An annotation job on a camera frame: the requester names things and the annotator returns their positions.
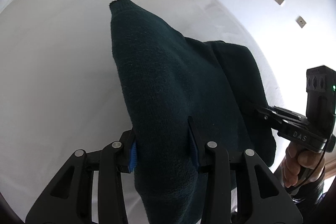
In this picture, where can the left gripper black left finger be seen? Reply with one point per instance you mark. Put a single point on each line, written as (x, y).
(68, 196)

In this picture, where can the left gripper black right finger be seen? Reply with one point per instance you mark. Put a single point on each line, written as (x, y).
(240, 187)

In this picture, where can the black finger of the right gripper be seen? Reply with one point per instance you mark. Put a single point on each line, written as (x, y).
(272, 119)
(288, 113)

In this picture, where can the dark green knit sweater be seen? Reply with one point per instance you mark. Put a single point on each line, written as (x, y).
(167, 78)

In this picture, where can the right dark jacket forearm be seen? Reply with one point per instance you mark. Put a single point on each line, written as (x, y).
(310, 193)

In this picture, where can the person's right hand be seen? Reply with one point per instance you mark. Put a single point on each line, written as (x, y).
(296, 160)

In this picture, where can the white wall switch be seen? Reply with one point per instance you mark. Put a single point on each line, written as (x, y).
(300, 21)

